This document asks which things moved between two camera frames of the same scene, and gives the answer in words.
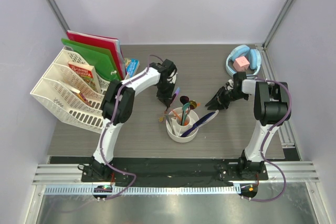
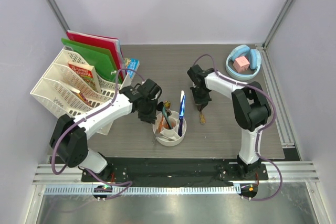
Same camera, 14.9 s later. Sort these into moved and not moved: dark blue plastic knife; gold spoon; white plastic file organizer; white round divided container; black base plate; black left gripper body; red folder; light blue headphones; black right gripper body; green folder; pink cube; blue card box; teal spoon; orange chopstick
Moved: orange chopstick; teal spoon; black right gripper body; gold spoon; white round divided container; black left gripper body; dark blue plastic knife
Not moved: green folder; light blue headphones; black base plate; pink cube; red folder; white plastic file organizer; blue card box
